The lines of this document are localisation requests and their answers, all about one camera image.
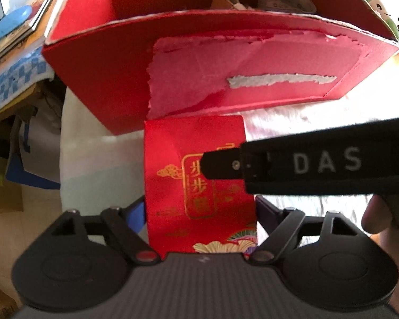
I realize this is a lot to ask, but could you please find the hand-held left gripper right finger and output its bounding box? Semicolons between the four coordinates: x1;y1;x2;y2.
249;195;361;267

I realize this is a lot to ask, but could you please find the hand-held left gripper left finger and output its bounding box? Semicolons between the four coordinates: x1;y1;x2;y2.
48;194;161;266

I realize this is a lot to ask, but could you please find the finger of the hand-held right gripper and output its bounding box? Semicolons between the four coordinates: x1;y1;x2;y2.
201;146;245;181

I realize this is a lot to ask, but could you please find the red gold printed envelope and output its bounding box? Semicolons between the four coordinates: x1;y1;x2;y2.
144;115;259;262

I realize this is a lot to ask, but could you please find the red cardboard box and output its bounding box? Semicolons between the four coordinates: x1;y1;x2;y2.
41;0;399;137

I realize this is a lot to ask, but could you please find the person's right hand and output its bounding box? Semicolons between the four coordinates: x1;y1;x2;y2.
361;194;396;236

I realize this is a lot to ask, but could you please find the blue white plastic bag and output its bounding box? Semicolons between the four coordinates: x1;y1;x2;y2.
5;112;62;191

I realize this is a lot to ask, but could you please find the green peanut plush toy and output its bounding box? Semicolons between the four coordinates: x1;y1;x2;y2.
362;0;399;45

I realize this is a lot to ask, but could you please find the wooden side table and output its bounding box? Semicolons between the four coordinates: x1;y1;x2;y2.
0;81;44;129

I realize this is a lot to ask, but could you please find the blue checked cloth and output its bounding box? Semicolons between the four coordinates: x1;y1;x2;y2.
0;44;56;115

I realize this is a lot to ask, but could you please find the thick white edged book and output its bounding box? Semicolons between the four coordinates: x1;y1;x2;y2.
36;0;76;41

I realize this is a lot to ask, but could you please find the blue round lid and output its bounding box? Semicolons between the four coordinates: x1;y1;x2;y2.
0;6;32;41

